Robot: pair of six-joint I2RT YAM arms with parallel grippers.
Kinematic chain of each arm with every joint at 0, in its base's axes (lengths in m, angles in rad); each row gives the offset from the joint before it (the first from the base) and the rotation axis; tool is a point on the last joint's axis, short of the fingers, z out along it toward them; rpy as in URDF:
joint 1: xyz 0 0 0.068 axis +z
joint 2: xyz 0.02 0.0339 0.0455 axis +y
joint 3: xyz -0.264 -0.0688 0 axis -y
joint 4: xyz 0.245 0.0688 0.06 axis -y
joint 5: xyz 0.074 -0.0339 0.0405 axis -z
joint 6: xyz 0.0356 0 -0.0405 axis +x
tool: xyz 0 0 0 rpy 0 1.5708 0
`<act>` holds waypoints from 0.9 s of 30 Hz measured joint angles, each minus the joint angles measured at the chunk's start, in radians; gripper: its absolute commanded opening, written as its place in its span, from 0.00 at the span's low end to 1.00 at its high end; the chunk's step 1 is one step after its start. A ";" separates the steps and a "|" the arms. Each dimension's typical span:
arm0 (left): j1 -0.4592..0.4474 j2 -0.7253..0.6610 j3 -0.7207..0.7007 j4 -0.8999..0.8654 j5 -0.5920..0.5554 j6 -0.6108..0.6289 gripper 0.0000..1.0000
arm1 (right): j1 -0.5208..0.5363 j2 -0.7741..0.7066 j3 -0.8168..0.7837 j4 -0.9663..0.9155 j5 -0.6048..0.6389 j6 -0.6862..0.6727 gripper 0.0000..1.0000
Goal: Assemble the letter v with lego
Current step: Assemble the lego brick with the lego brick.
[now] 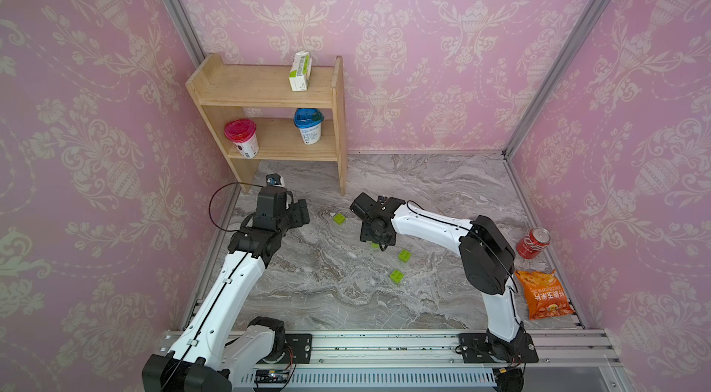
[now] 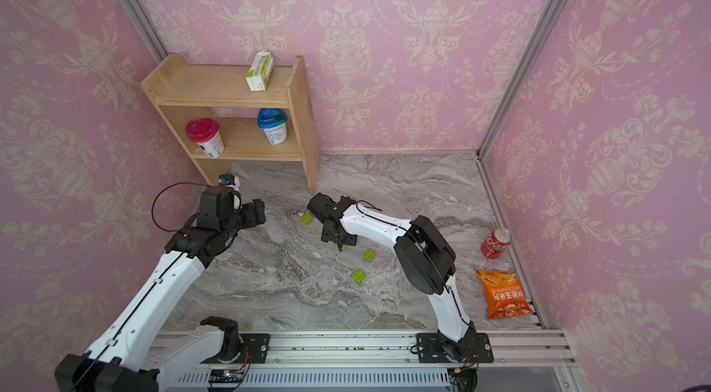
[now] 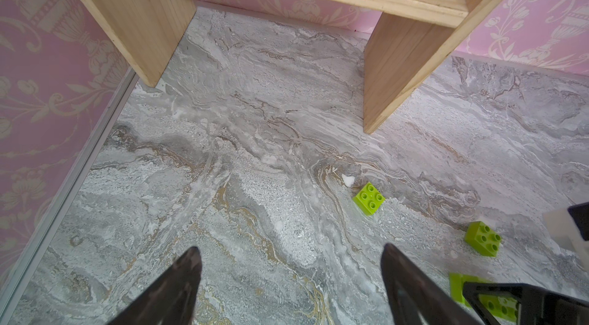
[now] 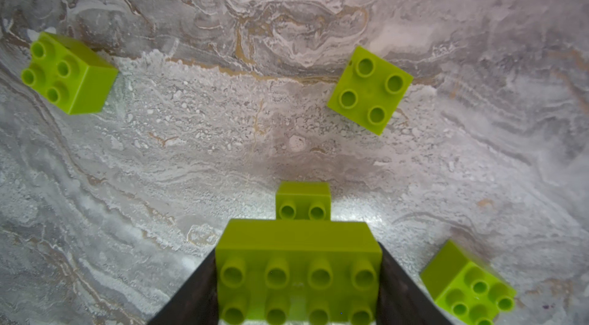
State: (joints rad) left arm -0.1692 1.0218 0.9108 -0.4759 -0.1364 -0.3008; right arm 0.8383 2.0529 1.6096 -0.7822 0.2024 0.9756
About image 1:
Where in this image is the orange snack bag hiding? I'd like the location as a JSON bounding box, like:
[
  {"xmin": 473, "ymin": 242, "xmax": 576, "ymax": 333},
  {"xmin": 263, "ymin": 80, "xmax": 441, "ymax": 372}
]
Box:
[{"xmin": 515, "ymin": 271, "xmax": 574, "ymax": 320}]

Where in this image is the small circuit board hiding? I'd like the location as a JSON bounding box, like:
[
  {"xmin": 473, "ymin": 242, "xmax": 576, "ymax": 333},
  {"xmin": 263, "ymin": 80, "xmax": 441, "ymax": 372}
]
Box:
[{"xmin": 254, "ymin": 370, "xmax": 292, "ymax": 386}]

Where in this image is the pink lid cup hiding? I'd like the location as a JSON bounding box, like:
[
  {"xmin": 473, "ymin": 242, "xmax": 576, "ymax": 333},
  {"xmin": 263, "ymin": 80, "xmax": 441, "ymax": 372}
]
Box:
[{"xmin": 224, "ymin": 118, "xmax": 259, "ymax": 159}]

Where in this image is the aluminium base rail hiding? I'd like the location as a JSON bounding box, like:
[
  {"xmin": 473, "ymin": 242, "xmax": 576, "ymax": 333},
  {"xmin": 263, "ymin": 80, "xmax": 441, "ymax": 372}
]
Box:
[{"xmin": 145, "ymin": 328, "xmax": 634, "ymax": 392}]

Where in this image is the red soda can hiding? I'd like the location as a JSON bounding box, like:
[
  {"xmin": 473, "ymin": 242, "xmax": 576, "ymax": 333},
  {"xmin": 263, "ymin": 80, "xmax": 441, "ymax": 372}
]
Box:
[{"xmin": 516, "ymin": 227, "xmax": 552, "ymax": 260}]

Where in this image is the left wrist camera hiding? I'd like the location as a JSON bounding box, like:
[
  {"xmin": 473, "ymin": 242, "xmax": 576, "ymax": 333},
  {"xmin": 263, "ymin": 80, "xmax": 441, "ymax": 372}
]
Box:
[{"xmin": 266, "ymin": 173, "xmax": 285, "ymax": 188}]

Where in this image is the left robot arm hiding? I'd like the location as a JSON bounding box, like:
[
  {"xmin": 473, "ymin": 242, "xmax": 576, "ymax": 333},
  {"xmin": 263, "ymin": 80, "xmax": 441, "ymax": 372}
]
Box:
[{"xmin": 142, "ymin": 174, "xmax": 310, "ymax": 391}]

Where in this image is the white green carton box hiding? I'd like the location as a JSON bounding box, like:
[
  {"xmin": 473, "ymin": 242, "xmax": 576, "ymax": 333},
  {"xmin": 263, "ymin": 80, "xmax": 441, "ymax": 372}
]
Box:
[{"xmin": 289, "ymin": 51, "xmax": 312, "ymax": 92}]

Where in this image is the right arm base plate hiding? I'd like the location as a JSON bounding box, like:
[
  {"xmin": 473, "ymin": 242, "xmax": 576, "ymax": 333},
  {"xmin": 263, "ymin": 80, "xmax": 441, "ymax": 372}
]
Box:
[{"xmin": 455, "ymin": 329, "xmax": 540, "ymax": 366}]

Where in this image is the wooden shelf unit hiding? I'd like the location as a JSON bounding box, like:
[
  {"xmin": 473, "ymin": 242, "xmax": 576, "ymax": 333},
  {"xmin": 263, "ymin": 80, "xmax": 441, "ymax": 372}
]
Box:
[{"xmin": 185, "ymin": 53, "xmax": 348, "ymax": 195}]

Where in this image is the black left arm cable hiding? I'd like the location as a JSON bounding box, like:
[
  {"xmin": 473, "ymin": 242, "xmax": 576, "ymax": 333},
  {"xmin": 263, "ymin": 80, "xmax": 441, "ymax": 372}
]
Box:
[{"xmin": 207, "ymin": 181, "xmax": 268, "ymax": 235}]

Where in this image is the blue lid cup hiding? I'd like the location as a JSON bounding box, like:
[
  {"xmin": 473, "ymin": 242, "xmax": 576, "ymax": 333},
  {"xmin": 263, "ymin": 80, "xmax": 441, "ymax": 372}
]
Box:
[{"xmin": 294, "ymin": 108, "xmax": 324, "ymax": 146}]

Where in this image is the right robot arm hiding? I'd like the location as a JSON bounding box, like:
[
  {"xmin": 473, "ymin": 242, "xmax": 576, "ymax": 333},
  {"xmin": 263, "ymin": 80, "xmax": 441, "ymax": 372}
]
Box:
[{"xmin": 350, "ymin": 193, "xmax": 528, "ymax": 351}]

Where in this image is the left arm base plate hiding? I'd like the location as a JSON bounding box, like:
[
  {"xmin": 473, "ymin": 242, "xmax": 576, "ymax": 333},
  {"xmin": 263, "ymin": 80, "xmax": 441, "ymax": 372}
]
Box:
[{"xmin": 260, "ymin": 334, "xmax": 313, "ymax": 364}]

